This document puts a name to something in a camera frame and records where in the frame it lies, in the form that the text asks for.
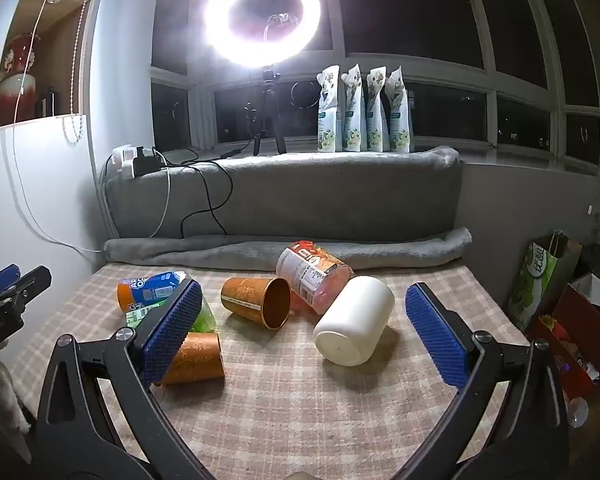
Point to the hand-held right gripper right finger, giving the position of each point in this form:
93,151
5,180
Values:
437,335

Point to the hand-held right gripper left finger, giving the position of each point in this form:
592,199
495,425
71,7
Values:
172,332

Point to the white cup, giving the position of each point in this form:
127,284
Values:
352,320

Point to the orange patterned paper cup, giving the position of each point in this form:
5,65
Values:
200,357
245,297

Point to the green plastic bottle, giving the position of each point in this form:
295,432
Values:
205,317

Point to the blue and orange drink bottle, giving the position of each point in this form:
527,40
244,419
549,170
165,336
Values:
147,290

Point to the rolled grey towel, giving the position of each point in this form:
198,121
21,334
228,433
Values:
230,255

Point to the white cloth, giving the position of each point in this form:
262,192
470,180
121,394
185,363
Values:
2,400

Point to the green paper bag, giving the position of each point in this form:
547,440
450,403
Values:
540,280

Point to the red cardboard box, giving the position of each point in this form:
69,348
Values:
577,320

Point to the clear red-labelled jar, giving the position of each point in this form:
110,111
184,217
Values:
305,270

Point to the checked beige cloth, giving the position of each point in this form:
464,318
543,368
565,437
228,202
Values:
300,410

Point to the white power strip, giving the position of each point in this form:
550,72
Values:
122,162

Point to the black charger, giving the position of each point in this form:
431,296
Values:
147,162

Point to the grey blanket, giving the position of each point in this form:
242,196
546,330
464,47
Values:
330,195

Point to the red and white vase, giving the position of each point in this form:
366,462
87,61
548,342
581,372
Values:
17,75

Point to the black tripod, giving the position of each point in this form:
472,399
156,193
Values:
268,105

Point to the wooden shelf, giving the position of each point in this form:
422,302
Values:
60,35

